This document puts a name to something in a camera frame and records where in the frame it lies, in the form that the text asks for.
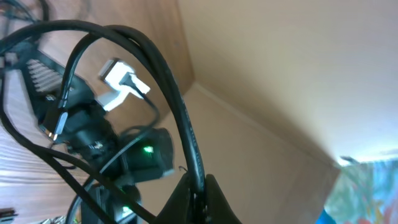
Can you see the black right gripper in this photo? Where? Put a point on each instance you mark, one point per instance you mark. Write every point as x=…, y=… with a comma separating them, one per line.
x=86, y=130

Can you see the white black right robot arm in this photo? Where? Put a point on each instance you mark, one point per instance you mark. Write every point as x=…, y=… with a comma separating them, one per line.
x=138, y=154

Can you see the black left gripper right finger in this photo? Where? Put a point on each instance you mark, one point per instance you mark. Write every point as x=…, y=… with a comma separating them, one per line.
x=216, y=209

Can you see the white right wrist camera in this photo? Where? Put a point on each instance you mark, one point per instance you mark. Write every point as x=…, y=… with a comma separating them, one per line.
x=122, y=80

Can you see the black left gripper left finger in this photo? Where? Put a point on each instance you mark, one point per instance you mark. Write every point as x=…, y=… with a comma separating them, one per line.
x=178, y=208

